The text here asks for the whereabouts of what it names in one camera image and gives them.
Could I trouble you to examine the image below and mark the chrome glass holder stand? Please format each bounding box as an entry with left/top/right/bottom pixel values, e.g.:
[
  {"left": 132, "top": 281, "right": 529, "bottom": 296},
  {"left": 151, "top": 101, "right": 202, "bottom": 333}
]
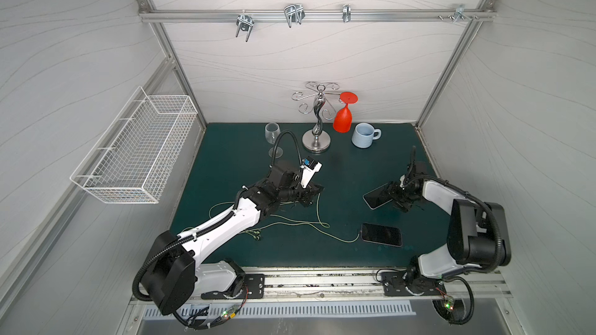
[{"left": 291, "top": 82, "right": 340, "bottom": 154}]

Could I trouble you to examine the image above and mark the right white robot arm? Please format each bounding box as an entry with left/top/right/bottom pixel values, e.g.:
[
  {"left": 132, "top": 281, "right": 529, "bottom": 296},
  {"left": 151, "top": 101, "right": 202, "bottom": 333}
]
[{"left": 382, "top": 147, "right": 512, "bottom": 296}]

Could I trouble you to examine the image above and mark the metal bracket clamp right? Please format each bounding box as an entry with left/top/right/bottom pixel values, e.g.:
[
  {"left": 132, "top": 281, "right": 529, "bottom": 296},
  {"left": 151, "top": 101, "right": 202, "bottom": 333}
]
[{"left": 437, "top": 5, "right": 480, "bottom": 23}]

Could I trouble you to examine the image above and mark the metal u-bolt clamp middle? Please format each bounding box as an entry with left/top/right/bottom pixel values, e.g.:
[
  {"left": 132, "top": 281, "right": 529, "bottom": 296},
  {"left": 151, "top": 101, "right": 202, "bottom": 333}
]
[{"left": 283, "top": 4, "right": 305, "bottom": 28}]

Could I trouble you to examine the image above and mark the left arm base wiring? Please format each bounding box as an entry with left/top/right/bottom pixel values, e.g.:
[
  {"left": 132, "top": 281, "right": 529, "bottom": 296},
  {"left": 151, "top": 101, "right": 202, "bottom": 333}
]
[{"left": 171, "top": 283, "right": 250, "bottom": 331}]

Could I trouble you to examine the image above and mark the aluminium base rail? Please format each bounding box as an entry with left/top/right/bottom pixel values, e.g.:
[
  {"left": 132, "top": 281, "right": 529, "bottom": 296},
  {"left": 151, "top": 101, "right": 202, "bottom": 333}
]
[{"left": 240, "top": 267, "right": 512, "bottom": 302}]

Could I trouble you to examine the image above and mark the metal u-bolt clamp left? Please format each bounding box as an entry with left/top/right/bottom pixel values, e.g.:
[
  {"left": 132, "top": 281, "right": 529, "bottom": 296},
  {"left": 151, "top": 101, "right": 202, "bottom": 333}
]
[{"left": 235, "top": 14, "right": 255, "bottom": 42}]

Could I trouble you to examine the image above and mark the clear wine glass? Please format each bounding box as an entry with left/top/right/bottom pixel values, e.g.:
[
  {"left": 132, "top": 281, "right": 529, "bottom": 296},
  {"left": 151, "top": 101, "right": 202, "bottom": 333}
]
[{"left": 265, "top": 123, "right": 283, "bottom": 158}]

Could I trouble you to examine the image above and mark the metal u-bolt clamp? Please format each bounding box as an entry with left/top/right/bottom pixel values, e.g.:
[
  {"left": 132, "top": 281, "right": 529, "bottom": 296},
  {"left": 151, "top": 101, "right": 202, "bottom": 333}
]
[
  {"left": 283, "top": 4, "right": 305, "bottom": 28},
  {"left": 235, "top": 14, "right": 255, "bottom": 42}
]

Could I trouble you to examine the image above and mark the aluminium crossbar rail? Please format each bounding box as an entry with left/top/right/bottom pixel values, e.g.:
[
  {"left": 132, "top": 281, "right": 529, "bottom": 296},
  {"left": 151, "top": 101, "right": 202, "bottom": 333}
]
[{"left": 139, "top": 7, "right": 497, "bottom": 23}]

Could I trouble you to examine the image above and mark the white wire basket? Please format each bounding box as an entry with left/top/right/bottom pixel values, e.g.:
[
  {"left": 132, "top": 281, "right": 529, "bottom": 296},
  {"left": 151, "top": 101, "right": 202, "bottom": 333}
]
[{"left": 70, "top": 86, "right": 197, "bottom": 204}]

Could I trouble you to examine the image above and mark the light blue ceramic mug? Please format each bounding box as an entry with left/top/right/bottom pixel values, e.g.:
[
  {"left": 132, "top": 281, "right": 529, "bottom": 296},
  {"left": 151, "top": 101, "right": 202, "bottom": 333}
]
[{"left": 352, "top": 123, "right": 382, "bottom": 149}]

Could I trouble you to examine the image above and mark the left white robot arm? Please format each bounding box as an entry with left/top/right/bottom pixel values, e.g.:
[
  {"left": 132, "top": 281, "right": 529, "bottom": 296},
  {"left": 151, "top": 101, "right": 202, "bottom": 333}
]
[{"left": 132, "top": 157, "right": 323, "bottom": 315}]

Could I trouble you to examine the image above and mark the metal hook clamp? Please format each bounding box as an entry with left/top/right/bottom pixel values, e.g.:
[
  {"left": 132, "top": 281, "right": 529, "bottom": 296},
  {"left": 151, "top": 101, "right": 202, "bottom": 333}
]
[{"left": 342, "top": 4, "right": 352, "bottom": 23}]

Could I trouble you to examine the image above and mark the red plastic goblet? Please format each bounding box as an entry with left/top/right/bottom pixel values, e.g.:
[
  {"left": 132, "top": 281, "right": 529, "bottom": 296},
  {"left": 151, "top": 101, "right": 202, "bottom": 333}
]
[{"left": 333, "top": 92, "right": 359, "bottom": 133}]

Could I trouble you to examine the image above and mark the black smartphone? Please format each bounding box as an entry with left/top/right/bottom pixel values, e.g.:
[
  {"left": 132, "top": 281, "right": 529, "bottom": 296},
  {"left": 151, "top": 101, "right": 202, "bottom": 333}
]
[
  {"left": 363, "top": 182, "right": 393, "bottom": 210},
  {"left": 361, "top": 223, "right": 403, "bottom": 248}
]

